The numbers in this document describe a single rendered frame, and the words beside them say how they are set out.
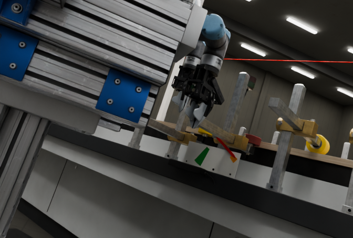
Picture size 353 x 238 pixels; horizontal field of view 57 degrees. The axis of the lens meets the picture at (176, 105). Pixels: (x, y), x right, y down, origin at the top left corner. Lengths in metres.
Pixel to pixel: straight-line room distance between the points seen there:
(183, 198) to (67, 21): 0.98
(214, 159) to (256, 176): 0.24
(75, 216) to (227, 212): 1.20
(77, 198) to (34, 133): 1.43
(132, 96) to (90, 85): 0.08
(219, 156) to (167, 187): 0.30
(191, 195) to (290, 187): 0.40
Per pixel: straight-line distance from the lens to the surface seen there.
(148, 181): 1.56
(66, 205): 2.34
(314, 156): 1.42
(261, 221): 1.25
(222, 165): 1.32
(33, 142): 0.87
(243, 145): 1.32
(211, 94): 1.11
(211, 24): 1.04
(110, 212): 2.01
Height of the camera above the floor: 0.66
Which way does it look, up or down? 11 degrees up
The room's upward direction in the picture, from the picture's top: 18 degrees clockwise
